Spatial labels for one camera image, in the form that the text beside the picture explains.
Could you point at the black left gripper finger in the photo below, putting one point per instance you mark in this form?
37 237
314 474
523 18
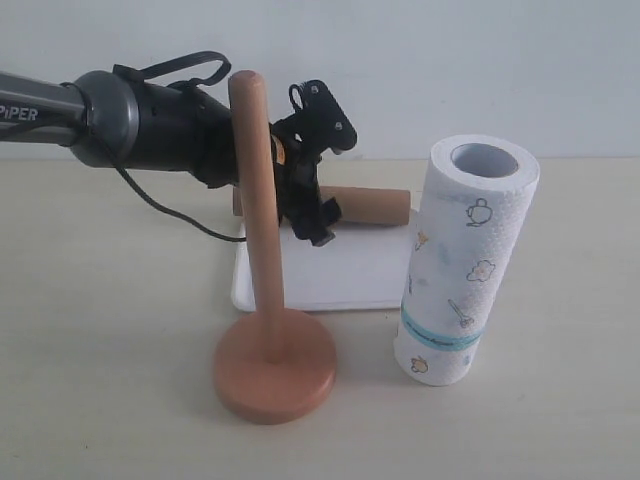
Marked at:
331 211
313 228

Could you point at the brown cardboard tube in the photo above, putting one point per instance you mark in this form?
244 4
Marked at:
370 206

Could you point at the patterned white paper towel roll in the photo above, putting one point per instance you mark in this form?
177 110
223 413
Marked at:
476 193

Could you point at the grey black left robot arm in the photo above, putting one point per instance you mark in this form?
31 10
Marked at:
120 120

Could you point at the wooden paper towel holder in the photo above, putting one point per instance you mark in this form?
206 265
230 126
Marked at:
276 364

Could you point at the white plastic tray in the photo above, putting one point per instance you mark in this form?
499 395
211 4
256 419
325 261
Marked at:
363 268

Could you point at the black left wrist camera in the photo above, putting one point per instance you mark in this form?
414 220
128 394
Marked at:
319 120

